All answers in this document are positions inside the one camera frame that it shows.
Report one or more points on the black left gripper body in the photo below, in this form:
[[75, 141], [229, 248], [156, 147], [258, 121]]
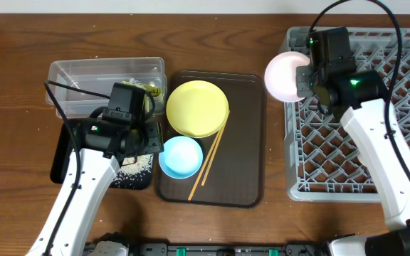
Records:
[[149, 140]]

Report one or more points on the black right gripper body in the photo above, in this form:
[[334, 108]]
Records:
[[307, 82]]

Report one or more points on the pink bowl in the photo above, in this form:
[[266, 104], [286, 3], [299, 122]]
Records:
[[280, 75]]

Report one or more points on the rice food waste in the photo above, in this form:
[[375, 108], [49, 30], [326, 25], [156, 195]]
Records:
[[135, 174]]

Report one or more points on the blue bowl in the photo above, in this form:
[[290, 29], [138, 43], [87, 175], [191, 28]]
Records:
[[182, 157]]

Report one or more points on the green snack wrapper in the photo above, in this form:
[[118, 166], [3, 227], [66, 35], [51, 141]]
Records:
[[155, 91]]

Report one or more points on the yellow plate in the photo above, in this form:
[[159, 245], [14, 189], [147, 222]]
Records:
[[197, 109]]

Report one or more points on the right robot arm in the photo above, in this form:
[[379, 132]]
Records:
[[361, 102]]

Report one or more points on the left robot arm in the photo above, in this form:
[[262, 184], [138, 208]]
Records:
[[99, 146]]

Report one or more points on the grey dishwasher rack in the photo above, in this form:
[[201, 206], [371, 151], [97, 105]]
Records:
[[321, 160]]

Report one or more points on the wooden chopstick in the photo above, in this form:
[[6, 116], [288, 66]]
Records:
[[200, 176], [214, 150]]

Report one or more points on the clear plastic bin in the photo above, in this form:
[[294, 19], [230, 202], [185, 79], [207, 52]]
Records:
[[99, 75]]

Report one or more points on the black plastic bin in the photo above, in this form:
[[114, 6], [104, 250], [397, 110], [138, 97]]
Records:
[[61, 158]]

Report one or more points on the dark brown tray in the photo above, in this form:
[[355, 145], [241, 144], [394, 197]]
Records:
[[236, 176]]

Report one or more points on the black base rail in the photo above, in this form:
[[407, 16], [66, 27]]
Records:
[[118, 244]]

